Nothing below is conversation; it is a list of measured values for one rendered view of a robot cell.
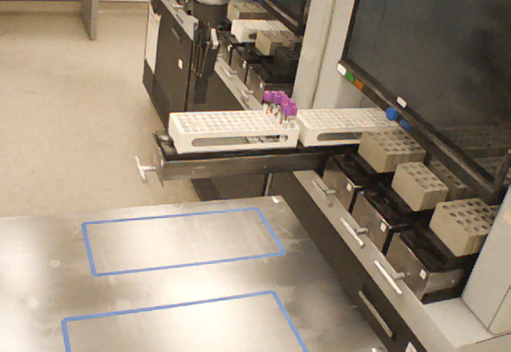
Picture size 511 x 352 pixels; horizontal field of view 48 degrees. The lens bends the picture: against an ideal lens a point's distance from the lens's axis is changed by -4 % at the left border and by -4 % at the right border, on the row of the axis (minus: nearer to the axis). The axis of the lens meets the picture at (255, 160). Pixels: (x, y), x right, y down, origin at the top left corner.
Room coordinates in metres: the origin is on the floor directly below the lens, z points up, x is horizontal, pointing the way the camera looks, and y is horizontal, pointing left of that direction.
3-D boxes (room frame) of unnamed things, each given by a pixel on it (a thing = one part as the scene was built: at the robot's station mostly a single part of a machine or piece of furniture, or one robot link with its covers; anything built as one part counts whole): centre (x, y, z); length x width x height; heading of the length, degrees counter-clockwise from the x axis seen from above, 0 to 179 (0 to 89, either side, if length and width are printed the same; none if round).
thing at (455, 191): (1.16, -0.43, 0.85); 0.12 x 0.02 x 0.06; 26
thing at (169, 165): (1.31, -0.06, 0.78); 0.73 x 0.14 x 0.09; 116
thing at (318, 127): (1.39, -0.22, 0.83); 0.30 x 0.10 x 0.06; 116
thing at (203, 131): (1.25, 0.06, 0.83); 0.30 x 0.10 x 0.06; 116
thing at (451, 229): (0.98, -0.41, 0.85); 0.12 x 0.02 x 0.06; 25
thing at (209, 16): (1.21, 0.15, 1.11); 0.08 x 0.07 x 0.09; 26
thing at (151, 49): (2.91, 0.65, 0.43); 0.27 x 0.02 x 0.36; 26
